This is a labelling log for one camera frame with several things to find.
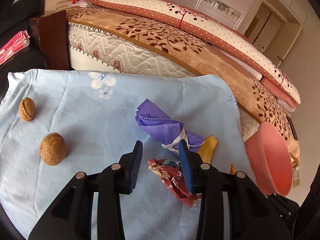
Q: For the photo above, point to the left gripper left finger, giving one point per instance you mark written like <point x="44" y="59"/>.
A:
<point x="134" y="164"/>

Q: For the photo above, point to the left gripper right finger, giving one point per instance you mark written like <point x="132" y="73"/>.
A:
<point x="187" y="164"/>

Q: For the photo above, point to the floral wrapper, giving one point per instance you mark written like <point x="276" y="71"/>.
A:
<point x="170" y="173"/>

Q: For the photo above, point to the purple face mask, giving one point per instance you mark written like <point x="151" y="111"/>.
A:
<point x="165" y="130"/>

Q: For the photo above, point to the small orange peel piece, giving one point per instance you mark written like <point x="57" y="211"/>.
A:
<point x="232" y="170"/>

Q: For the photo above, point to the pink plastic basin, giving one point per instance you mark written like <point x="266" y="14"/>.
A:
<point x="270" y="160"/>

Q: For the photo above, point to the walnut near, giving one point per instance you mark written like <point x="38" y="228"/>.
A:
<point x="53" y="149"/>

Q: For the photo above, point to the walnut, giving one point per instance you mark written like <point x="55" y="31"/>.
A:
<point x="27" y="109"/>
<point x="53" y="149"/>

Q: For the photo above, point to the light blue floral cloth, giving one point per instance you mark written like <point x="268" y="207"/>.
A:
<point x="95" y="115"/>

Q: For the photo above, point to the white red dotted quilt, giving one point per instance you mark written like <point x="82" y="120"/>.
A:
<point x="212" y="31"/>

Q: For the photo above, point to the walnut far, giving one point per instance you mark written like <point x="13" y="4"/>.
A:
<point x="27" y="109"/>

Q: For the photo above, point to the bed with brown blanket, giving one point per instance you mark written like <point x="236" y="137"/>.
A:
<point x="101" y="38"/>

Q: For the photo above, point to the dark wood nightstand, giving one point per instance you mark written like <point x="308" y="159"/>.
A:
<point x="49" y="32"/>

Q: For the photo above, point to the pink folded towel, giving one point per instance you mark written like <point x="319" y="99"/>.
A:
<point x="14" y="45"/>

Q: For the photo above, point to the white wardrobe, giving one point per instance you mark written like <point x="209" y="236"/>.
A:
<point x="272" y="26"/>

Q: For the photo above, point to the black leather armchair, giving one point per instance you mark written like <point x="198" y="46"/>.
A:
<point x="13" y="24"/>

